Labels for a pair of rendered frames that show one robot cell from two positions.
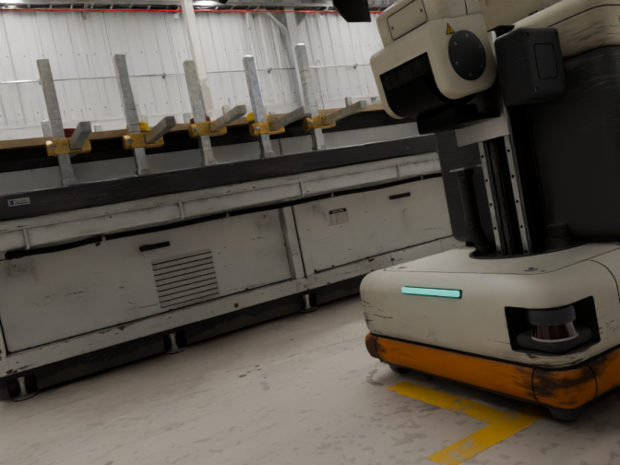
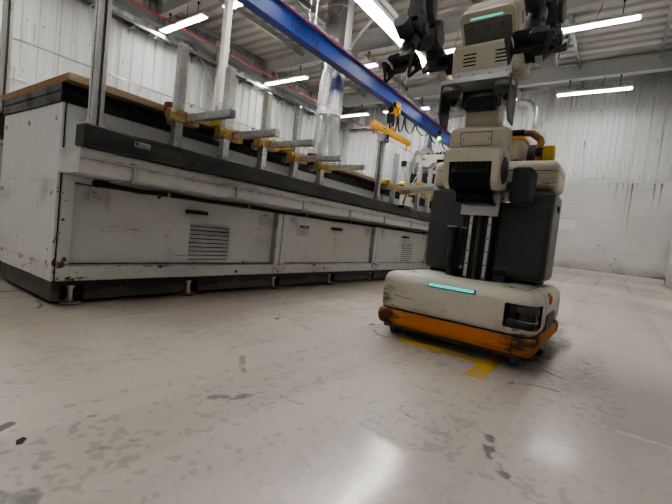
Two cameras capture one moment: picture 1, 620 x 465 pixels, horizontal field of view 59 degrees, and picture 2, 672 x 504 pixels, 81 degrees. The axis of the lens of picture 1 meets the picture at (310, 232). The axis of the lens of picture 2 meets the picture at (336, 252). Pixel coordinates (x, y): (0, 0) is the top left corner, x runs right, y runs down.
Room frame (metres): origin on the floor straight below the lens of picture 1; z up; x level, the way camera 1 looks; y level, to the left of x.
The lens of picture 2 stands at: (0.02, 0.83, 0.42)
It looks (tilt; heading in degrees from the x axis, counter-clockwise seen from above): 3 degrees down; 334
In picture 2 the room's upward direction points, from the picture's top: 6 degrees clockwise
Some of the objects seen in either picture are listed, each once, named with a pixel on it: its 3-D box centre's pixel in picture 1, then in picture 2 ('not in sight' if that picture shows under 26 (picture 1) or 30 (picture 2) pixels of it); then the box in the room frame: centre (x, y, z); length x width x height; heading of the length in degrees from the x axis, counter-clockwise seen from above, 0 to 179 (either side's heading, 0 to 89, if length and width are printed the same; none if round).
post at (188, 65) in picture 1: (200, 122); (264, 138); (2.10, 0.33, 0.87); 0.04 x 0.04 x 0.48; 29
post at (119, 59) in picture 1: (132, 120); (226, 118); (1.98, 0.55, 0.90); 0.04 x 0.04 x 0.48; 29
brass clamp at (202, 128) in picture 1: (207, 129); (266, 144); (2.11, 0.31, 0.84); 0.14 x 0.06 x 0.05; 119
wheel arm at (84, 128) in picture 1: (77, 141); (199, 118); (1.80, 0.69, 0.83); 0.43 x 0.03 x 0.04; 29
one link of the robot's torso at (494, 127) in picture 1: (469, 83); (492, 184); (1.21, -0.40, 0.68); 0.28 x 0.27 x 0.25; 29
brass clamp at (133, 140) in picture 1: (142, 140); (228, 135); (1.99, 0.53, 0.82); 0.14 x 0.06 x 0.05; 119
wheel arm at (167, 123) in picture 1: (153, 136); (244, 135); (1.92, 0.47, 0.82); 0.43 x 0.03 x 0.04; 29
